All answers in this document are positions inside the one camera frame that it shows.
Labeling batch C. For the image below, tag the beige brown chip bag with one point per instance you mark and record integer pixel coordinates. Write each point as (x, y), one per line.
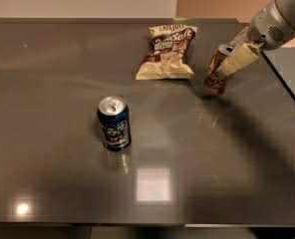
(165, 59)

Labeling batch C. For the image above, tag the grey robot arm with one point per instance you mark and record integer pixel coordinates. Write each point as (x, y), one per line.
(287, 9)

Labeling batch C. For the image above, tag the orange soda can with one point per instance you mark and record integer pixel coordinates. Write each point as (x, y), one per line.
(215, 82)

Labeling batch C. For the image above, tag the dark side table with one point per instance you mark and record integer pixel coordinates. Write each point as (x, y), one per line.
(282, 62)

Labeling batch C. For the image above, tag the blue pepsi can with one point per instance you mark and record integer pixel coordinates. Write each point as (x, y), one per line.
(114, 116)

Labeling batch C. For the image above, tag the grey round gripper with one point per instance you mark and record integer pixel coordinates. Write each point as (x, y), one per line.
(266, 26)

